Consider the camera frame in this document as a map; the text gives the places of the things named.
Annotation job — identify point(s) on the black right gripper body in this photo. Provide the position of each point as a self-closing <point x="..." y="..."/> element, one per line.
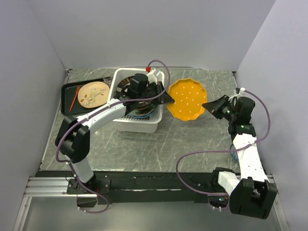
<point x="227" y="111"/>

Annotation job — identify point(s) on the dark blue floral plate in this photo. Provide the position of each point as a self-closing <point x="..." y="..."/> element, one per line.
<point x="143" y="111"/>

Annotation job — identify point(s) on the peach bird-painted plate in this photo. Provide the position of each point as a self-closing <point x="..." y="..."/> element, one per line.
<point x="94" y="94"/>

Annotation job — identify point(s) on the black serving tray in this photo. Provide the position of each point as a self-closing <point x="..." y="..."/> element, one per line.
<point x="67" y="94"/>

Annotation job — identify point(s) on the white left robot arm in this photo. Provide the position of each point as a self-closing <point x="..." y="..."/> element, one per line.
<point x="73" y="139"/>

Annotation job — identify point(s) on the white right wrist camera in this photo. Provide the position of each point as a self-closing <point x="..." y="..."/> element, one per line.
<point x="239" y="92"/>

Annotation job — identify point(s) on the yellow scalloped plate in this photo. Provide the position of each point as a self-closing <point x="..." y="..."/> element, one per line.
<point x="189" y="96"/>

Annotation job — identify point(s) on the black striped lacquer plate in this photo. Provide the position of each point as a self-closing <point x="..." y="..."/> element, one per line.
<point x="136" y="87"/>

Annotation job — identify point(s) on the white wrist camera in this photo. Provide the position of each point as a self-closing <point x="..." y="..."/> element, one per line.
<point x="153" y="75"/>
<point x="239" y="92"/>

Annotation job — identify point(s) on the orange chopsticks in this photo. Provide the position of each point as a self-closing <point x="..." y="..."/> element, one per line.
<point x="74" y="99"/>

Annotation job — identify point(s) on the white plastic bin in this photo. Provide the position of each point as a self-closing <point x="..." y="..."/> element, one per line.
<point x="128" y="123"/>

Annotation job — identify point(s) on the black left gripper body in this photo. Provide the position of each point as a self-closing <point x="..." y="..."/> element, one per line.
<point x="150" y="93"/>

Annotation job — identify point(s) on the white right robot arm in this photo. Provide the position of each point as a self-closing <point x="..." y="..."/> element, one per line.
<point x="252" y="194"/>

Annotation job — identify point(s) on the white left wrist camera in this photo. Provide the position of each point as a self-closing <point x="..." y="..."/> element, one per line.
<point x="153" y="75"/>

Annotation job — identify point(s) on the turquoise polka dot plate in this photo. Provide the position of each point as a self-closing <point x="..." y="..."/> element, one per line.
<point x="141" y="116"/>

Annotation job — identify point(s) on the small blue patterned dish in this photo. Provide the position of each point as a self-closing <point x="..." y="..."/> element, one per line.
<point x="233" y="153"/>

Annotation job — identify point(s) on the small clear glass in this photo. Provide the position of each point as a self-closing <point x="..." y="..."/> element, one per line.
<point x="108" y="80"/>

